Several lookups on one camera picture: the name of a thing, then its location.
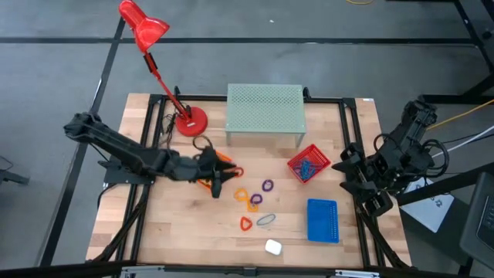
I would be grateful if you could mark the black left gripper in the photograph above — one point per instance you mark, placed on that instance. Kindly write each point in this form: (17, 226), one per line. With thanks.
(193, 168)

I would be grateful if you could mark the red plastic basket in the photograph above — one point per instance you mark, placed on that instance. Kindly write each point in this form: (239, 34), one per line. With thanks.
(316, 152)

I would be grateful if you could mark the green perforated metal shelf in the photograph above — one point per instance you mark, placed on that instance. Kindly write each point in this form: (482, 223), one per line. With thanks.
(266, 108)

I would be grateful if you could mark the orange plastic basket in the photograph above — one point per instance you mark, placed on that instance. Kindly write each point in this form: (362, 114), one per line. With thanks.
(225, 156)

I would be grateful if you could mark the black metal beam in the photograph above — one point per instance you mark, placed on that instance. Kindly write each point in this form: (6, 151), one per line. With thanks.
(444, 185)

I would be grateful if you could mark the red desk lamp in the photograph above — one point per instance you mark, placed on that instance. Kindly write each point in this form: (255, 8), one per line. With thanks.
(191, 123)

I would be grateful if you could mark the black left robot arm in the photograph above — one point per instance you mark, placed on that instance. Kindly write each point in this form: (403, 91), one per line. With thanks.
(116, 144)

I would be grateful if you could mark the blue plastic basket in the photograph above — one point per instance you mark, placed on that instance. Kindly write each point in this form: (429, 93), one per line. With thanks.
(323, 220)

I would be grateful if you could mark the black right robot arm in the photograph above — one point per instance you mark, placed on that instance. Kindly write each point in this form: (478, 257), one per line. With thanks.
(409, 146)

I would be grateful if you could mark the black stand foot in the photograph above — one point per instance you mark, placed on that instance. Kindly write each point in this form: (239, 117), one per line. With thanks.
(11, 177)

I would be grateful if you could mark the black aluminium table frame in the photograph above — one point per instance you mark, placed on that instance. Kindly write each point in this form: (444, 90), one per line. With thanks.
(345, 123)

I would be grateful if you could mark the black metal stand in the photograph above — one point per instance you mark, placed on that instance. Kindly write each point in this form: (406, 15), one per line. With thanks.
(455, 98)

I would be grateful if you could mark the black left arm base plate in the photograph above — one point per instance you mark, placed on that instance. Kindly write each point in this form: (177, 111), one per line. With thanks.
(116, 175)

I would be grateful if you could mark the white earbuds case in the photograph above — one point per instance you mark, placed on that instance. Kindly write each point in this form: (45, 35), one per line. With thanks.
(273, 247)

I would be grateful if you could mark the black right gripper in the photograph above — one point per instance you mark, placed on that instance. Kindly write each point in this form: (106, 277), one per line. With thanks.
(376, 171)

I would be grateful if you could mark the camera rig crossbar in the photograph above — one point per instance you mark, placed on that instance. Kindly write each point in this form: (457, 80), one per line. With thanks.
(247, 272)

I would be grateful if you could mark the white box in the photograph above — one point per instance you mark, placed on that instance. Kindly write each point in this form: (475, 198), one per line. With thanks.
(428, 208)

